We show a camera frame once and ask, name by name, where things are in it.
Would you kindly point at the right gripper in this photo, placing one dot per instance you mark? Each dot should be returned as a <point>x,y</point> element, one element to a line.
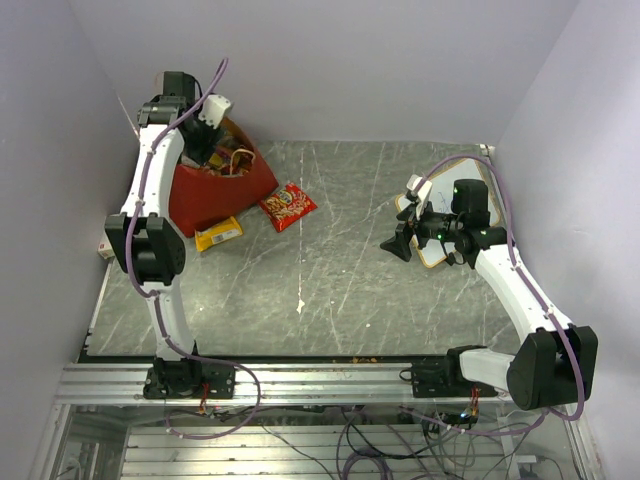
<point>399,243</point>

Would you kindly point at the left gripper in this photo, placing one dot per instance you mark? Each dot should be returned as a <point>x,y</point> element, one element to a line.
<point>203,153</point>

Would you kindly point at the orange snack bag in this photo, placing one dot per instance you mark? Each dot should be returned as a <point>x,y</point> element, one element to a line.
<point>232,157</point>

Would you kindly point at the red nut mix snack bag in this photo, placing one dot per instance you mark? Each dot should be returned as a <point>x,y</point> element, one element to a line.
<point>286,206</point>

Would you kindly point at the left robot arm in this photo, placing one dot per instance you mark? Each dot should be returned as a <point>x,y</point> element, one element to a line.
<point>182,121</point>

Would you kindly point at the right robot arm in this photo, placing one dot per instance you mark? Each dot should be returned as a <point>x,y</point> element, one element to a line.
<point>555,362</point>

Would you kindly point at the red paper bag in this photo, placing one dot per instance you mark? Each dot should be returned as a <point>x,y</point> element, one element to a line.
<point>199,199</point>

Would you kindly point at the small yellow snack packet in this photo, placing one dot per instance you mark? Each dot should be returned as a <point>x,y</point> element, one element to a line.
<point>217,234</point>

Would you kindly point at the small white box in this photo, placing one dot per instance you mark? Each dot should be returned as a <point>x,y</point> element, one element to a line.
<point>105,249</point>

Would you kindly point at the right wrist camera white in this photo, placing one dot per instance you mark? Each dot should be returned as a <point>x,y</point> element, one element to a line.
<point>418,192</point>

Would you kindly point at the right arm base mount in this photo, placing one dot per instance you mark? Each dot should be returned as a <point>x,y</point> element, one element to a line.
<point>430,381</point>

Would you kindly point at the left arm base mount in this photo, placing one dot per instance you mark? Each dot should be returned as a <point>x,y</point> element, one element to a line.
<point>187,379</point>

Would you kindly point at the aluminium frame rail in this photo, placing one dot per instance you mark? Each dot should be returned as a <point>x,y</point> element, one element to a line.
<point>294,384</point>

